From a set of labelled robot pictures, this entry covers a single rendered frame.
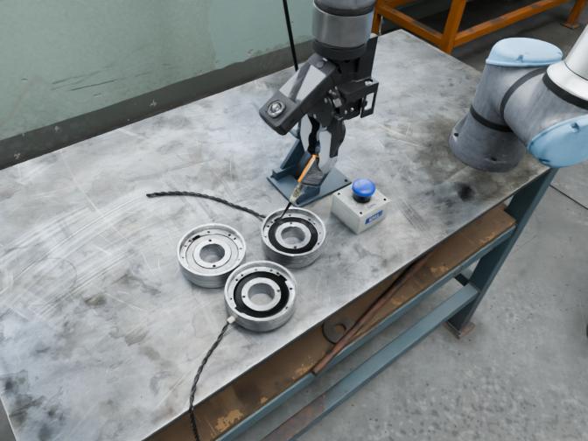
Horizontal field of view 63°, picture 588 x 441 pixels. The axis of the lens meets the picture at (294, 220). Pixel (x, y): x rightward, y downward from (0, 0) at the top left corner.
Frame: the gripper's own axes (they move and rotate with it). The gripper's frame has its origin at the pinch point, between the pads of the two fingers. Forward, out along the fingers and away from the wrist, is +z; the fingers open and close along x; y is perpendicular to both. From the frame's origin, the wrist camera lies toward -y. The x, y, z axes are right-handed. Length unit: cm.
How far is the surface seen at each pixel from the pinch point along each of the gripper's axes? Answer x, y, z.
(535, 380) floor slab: -37, 68, 93
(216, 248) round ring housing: 1.8, -17.3, 11.2
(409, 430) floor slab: -25, 24, 93
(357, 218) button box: -6.7, 4.7, 9.3
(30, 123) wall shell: 156, -27, 78
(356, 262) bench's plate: -11.8, 1.0, 13.1
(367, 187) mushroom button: -4.6, 8.0, 5.6
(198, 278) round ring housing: -2.9, -22.9, 10.0
